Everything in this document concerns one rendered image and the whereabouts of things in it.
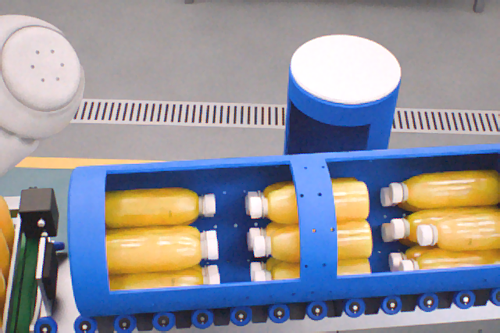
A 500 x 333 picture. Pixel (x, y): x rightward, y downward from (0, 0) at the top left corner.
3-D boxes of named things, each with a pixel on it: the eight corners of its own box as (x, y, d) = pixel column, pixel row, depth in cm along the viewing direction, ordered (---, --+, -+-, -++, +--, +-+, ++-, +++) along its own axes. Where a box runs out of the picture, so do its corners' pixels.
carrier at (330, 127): (275, 245, 271) (273, 314, 251) (289, 35, 210) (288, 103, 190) (357, 248, 271) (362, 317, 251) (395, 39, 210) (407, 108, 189)
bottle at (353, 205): (364, 225, 149) (259, 232, 148) (358, 191, 153) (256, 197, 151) (372, 210, 143) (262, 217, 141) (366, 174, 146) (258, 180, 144)
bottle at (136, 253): (97, 270, 139) (210, 263, 141) (97, 230, 142) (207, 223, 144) (101, 280, 146) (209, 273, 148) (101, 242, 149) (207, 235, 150)
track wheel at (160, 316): (174, 309, 151) (174, 306, 153) (151, 311, 150) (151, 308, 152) (176, 331, 151) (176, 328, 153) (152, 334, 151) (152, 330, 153)
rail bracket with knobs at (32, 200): (57, 248, 172) (50, 216, 165) (24, 249, 172) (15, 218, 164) (60, 214, 179) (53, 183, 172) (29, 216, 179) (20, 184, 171)
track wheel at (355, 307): (366, 295, 154) (363, 293, 156) (343, 297, 154) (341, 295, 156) (366, 318, 155) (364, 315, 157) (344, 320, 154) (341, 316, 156)
